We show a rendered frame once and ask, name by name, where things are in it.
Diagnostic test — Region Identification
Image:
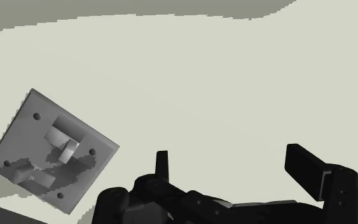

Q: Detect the grey double light switch plate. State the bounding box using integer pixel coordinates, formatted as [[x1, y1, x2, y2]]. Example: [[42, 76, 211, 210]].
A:
[[0, 88, 120, 216]]

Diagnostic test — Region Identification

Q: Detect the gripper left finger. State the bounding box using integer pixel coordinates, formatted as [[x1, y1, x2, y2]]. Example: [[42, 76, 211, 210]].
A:
[[91, 150, 229, 224]]

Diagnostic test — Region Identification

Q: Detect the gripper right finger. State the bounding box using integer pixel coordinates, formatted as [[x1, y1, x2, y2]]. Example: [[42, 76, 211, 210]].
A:
[[284, 143, 358, 224]]

